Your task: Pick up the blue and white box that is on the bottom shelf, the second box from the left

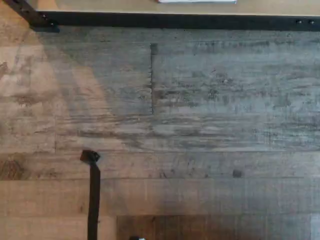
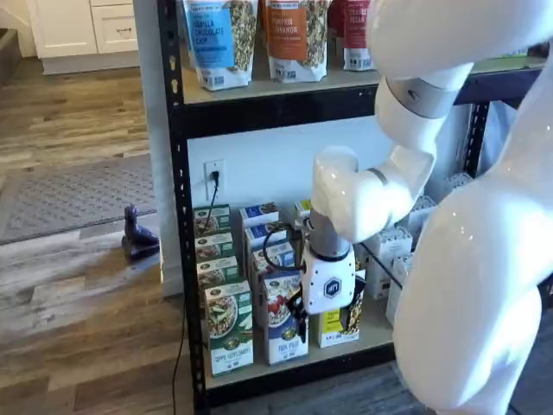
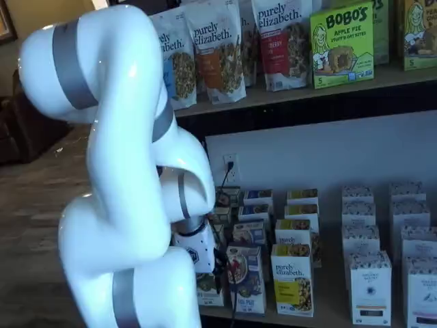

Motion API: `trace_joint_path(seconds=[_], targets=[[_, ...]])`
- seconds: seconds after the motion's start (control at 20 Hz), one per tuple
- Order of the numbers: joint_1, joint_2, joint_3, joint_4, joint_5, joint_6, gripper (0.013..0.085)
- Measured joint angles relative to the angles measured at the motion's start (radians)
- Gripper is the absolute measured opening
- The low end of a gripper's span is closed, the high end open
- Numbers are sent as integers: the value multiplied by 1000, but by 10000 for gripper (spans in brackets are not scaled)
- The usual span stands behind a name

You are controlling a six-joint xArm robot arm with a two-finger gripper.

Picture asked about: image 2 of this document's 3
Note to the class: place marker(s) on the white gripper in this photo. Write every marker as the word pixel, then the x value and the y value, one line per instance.
pixel 328 283

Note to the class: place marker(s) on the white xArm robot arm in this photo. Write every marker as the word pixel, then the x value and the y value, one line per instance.
pixel 475 281

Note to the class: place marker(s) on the yellow and white granola box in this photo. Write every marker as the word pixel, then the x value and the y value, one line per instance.
pixel 332 328
pixel 302 212

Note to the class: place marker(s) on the white patterned box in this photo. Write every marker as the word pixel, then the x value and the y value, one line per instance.
pixel 458 181
pixel 421 212
pixel 397 294
pixel 384 259

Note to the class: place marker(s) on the green cereal box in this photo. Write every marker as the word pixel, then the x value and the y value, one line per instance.
pixel 216 270
pixel 214 246
pixel 229 328
pixel 222 220

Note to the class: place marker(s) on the black metal shelf rack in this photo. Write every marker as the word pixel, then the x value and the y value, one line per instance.
pixel 177 129

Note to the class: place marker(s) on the purple toy figure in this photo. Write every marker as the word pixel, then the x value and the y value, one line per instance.
pixel 138 242

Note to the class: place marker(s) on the grey door mat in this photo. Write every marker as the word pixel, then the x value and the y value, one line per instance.
pixel 78 194

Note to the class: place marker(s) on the orange pumpkin granola pouch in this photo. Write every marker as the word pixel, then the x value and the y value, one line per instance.
pixel 285 30

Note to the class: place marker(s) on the red cranberry granola pouch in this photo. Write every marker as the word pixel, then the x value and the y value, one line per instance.
pixel 352 26

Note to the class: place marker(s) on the blue vanilla granola pouch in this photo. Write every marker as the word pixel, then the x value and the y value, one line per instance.
pixel 207 26

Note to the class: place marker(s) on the white cabinet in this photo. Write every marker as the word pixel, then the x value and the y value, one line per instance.
pixel 65 26

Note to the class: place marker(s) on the white wall outlet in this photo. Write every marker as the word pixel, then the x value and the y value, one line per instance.
pixel 209 192

